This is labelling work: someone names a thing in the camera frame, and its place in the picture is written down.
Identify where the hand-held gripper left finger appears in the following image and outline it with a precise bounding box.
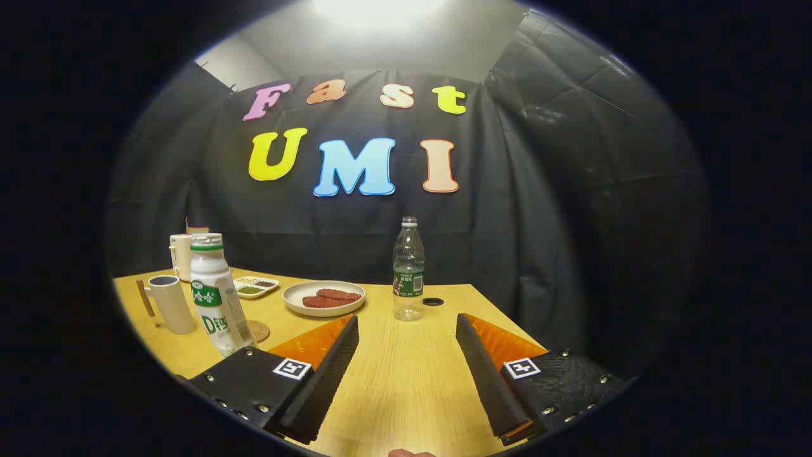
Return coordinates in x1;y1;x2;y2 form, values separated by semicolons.
189;315;360;445

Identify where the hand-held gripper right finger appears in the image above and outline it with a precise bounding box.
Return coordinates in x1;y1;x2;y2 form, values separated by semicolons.
455;312;629;446

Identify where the white juice bottle green label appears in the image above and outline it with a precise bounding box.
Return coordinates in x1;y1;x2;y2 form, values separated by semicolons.
189;233;254;358

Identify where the white cup wooden handle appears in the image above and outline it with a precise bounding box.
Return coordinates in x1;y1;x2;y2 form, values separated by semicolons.
136;275;197;335

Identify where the clear plastic water bottle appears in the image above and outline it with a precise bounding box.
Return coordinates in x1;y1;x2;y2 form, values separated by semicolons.
392;216;426;321

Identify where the wooden table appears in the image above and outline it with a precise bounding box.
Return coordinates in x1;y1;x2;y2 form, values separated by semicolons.
113;268;549;457

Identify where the white round plate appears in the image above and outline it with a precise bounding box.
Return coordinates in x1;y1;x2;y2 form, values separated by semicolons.
282;281;367;317

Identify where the white divided dish of beans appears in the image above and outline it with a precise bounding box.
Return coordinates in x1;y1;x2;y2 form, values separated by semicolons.
232;276;280;300

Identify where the cream toaster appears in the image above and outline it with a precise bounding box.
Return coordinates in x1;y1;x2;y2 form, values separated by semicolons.
169;234;193;282

